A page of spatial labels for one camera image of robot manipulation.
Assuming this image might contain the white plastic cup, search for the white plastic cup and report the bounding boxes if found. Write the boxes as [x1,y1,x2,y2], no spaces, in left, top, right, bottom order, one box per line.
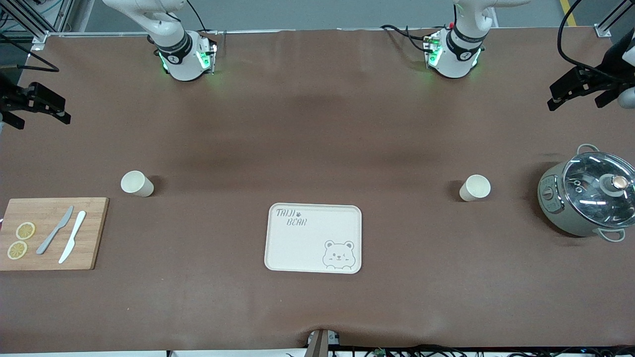
[459,175,492,202]
[121,171,154,198]

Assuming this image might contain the glass pot lid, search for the glass pot lid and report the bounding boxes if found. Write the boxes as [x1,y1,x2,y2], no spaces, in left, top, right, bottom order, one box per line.
[562,151,635,229]

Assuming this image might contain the white plastic knife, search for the white plastic knife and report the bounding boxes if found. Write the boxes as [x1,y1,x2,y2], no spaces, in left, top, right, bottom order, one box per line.
[58,211,87,264]

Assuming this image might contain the grey plastic knife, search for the grey plastic knife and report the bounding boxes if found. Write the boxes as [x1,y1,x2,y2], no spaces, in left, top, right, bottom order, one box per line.
[36,206,74,255]

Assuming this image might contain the grey-green electric cooking pot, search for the grey-green electric cooking pot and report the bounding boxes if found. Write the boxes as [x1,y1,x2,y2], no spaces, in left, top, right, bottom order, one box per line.
[537,143,635,243]

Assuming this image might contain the wooden cutting board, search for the wooden cutting board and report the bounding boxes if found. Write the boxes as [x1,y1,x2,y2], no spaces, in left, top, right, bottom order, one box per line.
[0,197,110,271]

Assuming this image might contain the brown table cover mat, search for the brown table cover mat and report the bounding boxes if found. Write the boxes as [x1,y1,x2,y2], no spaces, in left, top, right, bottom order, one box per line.
[0,26,635,352]

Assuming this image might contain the beige bear print tray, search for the beige bear print tray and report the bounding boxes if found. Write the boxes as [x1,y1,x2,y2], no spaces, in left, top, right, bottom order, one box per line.
[264,203,363,275]

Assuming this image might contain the aluminium frame strut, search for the aluminium frame strut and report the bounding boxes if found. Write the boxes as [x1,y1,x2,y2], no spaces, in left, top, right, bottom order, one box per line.
[594,0,630,38]
[0,0,51,50]

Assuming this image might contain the aluminium table edge rail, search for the aluminium table edge rail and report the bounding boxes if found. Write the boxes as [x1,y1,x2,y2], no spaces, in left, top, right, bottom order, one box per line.
[47,28,447,37]

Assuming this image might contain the aluminium frame post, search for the aluminium frame post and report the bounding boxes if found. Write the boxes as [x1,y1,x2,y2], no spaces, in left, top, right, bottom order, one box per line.
[49,0,95,33]

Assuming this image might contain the black right base cable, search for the black right base cable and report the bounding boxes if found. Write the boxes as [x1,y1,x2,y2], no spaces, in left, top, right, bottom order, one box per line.
[186,0,209,33]

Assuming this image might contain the black left base cables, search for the black left base cables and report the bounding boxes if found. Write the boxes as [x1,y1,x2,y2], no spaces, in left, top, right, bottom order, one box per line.
[381,24,433,54]

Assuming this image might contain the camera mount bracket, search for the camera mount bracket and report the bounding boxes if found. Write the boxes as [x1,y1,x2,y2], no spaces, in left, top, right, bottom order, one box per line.
[306,329,343,357]

